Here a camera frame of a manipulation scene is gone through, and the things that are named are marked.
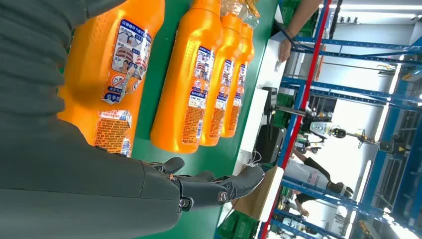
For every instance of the person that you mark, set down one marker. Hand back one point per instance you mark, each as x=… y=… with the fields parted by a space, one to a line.
x=310 y=175
x=298 y=19

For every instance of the white humanoid robot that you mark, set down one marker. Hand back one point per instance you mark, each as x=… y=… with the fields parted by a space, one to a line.
x=321 y=128

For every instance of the white table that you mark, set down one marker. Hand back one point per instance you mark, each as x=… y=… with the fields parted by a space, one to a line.
x=263 y=72

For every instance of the blue shelving rack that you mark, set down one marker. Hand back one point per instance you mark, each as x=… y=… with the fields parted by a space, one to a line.
x=346 y=89

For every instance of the red pole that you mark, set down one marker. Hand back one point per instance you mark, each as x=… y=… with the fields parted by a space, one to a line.
x=306 y=89

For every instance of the open cardboard box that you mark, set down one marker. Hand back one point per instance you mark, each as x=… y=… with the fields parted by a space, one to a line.
x=255 y=198

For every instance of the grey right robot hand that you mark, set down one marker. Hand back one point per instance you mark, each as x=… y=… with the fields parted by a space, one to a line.
x=82 y=198

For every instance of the green crate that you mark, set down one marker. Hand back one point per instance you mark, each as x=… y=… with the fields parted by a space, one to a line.
x=237 y=227

